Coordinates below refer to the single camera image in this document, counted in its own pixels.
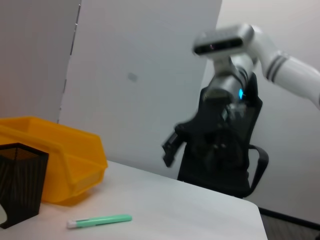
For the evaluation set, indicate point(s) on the yellow plastic bin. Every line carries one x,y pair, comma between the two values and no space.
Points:
75,155

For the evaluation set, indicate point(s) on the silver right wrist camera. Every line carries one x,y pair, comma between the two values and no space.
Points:
220,42

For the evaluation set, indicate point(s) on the small grey wall sticker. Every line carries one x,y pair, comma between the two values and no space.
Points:
132,77

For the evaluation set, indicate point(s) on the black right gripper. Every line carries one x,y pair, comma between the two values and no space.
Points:
207,117

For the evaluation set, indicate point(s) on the mint green pen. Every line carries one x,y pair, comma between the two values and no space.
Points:
105,220

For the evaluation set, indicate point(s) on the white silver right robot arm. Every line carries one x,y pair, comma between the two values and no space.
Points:
295,72

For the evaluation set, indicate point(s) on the black mesh pen holder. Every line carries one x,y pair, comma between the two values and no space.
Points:
22,185

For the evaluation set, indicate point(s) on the black office chair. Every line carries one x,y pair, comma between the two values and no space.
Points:
225,170

